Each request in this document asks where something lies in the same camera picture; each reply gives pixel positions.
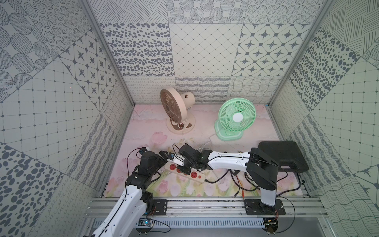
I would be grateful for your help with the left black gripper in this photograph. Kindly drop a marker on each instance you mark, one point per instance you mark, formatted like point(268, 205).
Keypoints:
point(162, 158)

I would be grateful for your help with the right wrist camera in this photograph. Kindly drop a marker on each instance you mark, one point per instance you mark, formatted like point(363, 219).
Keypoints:
point(176, 159)

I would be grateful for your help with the right controller board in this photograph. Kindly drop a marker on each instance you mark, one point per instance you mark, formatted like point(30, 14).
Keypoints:
point(270, 225)

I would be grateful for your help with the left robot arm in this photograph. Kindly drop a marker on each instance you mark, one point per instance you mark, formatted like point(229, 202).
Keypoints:
point(135, 201)

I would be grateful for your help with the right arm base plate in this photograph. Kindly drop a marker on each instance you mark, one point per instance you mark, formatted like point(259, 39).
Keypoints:
point(264, 206)

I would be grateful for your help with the pink desk fan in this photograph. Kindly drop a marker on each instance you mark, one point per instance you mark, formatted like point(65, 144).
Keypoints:
point(176, 105)

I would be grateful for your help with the black plastic tool case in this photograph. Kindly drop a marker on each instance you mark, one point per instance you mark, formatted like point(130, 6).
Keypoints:
point(287, 154)

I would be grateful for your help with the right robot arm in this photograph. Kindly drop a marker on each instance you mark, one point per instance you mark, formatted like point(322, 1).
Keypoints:
point(261, 167)

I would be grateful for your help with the white red power strip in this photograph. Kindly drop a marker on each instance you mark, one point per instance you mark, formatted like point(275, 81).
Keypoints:
point(194, 175)

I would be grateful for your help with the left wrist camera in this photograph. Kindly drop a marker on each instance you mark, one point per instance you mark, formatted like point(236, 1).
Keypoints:
point(143, 150)

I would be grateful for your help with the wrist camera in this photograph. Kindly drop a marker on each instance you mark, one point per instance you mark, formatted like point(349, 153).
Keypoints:
point(143, 150)
point(176, 159)

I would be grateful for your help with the green desk fan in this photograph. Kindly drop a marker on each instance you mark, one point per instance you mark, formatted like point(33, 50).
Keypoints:
point(235, 116)

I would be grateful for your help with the controller board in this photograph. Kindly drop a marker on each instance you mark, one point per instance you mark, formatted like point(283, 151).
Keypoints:
point(270, 225)
point(144, 225)

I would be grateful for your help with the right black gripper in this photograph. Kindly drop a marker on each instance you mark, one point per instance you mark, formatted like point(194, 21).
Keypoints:
point(187, 171)

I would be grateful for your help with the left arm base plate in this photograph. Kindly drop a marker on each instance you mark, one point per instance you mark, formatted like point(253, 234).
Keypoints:
point(157, 207)

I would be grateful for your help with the left controller board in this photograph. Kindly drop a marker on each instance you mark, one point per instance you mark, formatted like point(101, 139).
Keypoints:
point(144, 225)

